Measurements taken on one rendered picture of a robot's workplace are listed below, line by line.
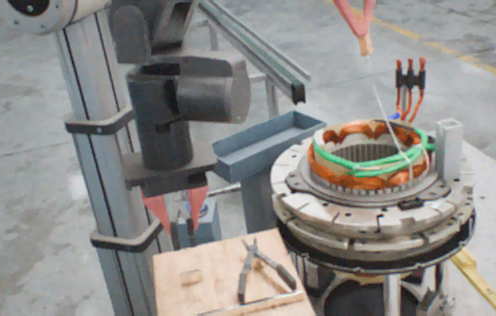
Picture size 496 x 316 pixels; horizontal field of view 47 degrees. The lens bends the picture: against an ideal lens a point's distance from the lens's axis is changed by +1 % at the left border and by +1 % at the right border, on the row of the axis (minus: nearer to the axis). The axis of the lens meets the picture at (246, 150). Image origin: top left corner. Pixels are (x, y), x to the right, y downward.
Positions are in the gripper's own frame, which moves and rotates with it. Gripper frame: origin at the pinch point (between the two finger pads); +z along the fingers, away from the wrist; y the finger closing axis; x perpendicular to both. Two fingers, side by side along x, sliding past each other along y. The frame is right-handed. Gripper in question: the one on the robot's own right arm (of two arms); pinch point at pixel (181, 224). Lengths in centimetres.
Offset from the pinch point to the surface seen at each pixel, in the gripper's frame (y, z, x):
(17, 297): -73, 121, 152
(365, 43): 31.1, -12.3, 17.8
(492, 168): 82, 41, 57
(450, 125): 42.2, 0.9, 12.5
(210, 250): 3.5, 12.1, 9.8
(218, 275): 3.7, 12.0, 3.8
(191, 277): 0.0, 11.0, 3.4
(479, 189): 73, 41, 49
